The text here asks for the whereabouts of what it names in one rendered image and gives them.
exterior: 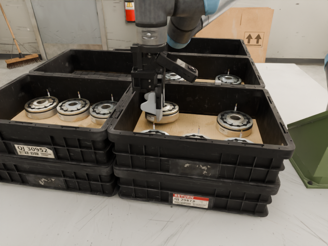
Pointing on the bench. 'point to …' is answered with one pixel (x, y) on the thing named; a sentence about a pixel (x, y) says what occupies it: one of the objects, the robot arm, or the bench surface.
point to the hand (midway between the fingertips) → (161, 113)
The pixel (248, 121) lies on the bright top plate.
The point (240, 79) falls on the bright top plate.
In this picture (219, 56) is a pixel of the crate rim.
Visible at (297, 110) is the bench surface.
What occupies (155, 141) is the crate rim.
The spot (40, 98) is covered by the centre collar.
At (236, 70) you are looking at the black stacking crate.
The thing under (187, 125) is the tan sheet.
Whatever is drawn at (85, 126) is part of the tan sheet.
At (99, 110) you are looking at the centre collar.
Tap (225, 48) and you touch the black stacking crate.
